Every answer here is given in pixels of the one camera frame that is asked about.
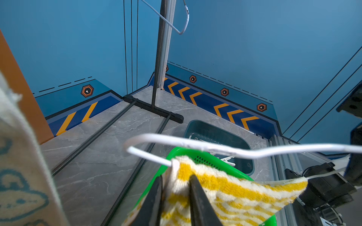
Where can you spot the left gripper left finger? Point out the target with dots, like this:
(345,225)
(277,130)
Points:
(150,211)

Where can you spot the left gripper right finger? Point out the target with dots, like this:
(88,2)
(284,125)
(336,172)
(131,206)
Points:
(201,210)

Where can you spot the yellow striped towel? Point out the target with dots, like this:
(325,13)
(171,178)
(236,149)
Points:
(236,202)

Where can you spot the beige clothespin towel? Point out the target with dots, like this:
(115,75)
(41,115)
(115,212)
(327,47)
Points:
(227,160)

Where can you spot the bunny pattern towel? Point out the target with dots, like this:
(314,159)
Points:
(28,193)

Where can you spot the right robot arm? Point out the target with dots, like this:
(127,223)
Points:
(331,186)

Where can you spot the green plastic basket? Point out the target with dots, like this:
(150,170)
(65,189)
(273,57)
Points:
(197,157)

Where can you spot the dark teal tray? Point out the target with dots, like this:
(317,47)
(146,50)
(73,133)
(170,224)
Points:
(205,132)

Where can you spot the black clothes rack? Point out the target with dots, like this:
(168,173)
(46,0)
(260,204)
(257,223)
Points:
(163,45)

